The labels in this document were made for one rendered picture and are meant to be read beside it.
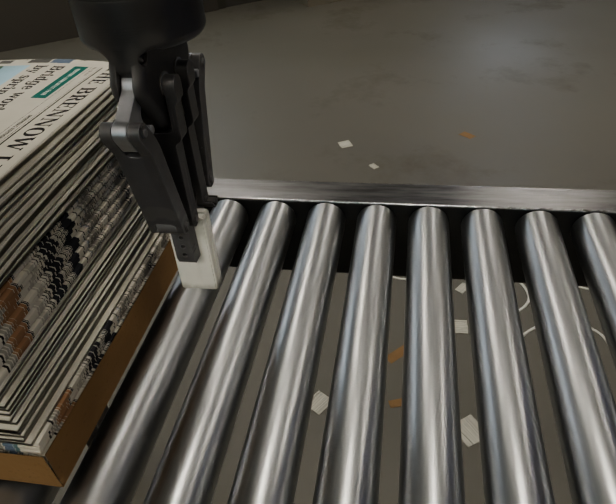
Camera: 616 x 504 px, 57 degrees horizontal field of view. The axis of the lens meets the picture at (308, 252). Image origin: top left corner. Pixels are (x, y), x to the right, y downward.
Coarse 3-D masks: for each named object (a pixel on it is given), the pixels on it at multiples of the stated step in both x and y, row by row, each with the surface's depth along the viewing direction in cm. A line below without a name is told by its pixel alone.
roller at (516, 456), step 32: (480, 224) 67; (480, 256) 62; (480, 288) 59; (512, 288) 59; (480, 320) 56; (512, 320) 55; (480, 352) 53; (512, 352) 51; (480, 384) 50; (512, 384) 48; (480, 416) 48; (512, 416) 46; (480, 448) 47; (512, 448) 44; (544, 448) 45; (512, 480) 42; (544, 480) 42
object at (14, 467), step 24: (168, 264) 60; (144, 288) 54; (144, 312) 55; (120, 336) 50; (120, 360) 50; (96, 384) 46; (72, 408) 43; (96, 408) 47; (72, 432) 43; (0, 456) 41; (24, 456) 40; (48, 456) 40; (72, 456) 44; (24, 480) 43; (48, 480) 42
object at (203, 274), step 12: (204, 216) 42; (204, 228) 42; (204, 240) 43; (204, 252) 44; (180, 264) 45; (192, 264) 45; (204, 264) 44; (180, 276) 46; (192, 276) 45; (204, 276) 45; (216, 276) 45; (204, 288) 46; (216, 288) 46
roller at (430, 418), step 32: (416, 224) 68; (448, 224) 70; (416, 256) 64; (448, 256) 64; (416, 288) 59; (448, 288) 60; (416, 320) 56; (448, 320) 56; (416, 352) 52; (448, 352) 52; (416, 384) 50; (448, 384) 49; (416, 416) 47; (448, 416) 47; (416, 448) 45; (448, 448) 44; (416, 480) 42; (448, 480) 42
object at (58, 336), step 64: (0, 64) 52; (64, 64) 51; (0, 128) 40; (64, 128) 41; (0, 192) 34; (64, 192) 41; (128, 192) 52; (0, 256) 35; (64, 256) 42; (128, 256) 52; (0, 320) 36; (64, 320) 43; (0, 384) 36; (64, 384) 43; (0, 448) 41
